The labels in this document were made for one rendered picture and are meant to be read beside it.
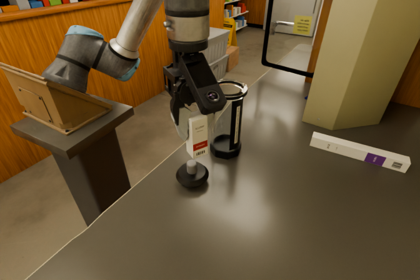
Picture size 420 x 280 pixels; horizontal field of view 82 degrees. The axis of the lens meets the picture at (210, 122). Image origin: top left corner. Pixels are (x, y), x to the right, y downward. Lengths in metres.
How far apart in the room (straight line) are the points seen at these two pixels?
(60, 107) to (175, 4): 0.64
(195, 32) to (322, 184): 0.54
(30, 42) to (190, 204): 1.88
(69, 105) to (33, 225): 1.26
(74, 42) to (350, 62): 0.92
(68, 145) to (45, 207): 1.25
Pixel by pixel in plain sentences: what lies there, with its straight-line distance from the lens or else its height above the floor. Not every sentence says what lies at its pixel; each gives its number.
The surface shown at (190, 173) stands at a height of 0.98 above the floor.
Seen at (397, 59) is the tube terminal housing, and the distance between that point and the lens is 0.99.
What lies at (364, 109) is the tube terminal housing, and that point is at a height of 1.02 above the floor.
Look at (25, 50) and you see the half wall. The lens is 2.27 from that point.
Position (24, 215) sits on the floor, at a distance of 2.19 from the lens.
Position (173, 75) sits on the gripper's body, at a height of 1.28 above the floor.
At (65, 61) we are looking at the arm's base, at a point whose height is 1.16.
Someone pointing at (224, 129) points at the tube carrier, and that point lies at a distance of 0.70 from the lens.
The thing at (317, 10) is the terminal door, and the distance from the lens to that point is 1.19.
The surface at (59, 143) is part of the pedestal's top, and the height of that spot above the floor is 0.94.
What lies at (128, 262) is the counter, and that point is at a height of 0.94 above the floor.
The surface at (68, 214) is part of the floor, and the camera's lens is 2.03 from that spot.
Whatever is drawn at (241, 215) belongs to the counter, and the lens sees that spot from 0.64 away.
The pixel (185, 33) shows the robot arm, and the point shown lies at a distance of 0.42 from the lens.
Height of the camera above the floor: 1.46
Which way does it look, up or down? 34 degrees down
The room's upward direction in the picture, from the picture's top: straight up
